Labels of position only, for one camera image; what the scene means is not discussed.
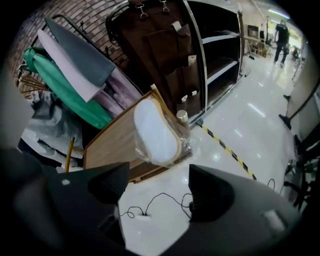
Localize green garment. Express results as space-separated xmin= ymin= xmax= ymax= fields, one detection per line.
xmin=23 ymin=46 xmax=114 ymax=130

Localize white item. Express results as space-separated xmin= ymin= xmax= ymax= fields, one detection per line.
xmin=133 ymin=97 xmax=194 ymax=169

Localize lilac garment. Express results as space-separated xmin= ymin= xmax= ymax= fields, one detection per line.
xmin=36 ymin=29 xmax=108 ymax=103

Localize brown wooden box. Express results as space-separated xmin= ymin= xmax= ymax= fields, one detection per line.
xmin=83 ymin=84 xmax=194 ymax=185

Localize dark grey garment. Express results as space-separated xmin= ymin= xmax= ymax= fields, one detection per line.
xmin=43 ymin=15 xmax=118 ymax=88

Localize wooden stick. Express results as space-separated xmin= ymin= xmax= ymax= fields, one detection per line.
xmin=64 ymin=136 xmax=76 ymax=174

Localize black cable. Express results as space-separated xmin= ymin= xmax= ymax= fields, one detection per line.
xmin=119 ymin=177 xmax=276 ymax=222

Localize metal shelf rack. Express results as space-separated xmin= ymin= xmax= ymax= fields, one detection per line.
xmin=105 ymin=0 xmax=245 ymax=126

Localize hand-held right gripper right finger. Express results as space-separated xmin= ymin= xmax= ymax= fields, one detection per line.
xmin=188 ymin=163 xmax=235 ymax=223

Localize grey partition panel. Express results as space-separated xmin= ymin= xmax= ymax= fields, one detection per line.
xmin=278 ymin=43 xmax=320 ymax=131

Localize pile of clothes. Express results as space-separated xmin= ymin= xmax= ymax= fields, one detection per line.
xmin=20 ymin=90 xmax=85 ymax=167

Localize wooden hangers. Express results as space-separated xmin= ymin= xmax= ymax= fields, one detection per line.
xmin=15 ymin=64 xmax=47 ymax=95

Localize purple garment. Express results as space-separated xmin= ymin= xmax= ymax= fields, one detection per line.
xmin=95 ymin=69 xmax=144 ymax=119

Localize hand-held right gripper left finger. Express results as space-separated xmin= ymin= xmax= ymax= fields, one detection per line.
xmin=87 ymin=161 xmax=131 ymax=205

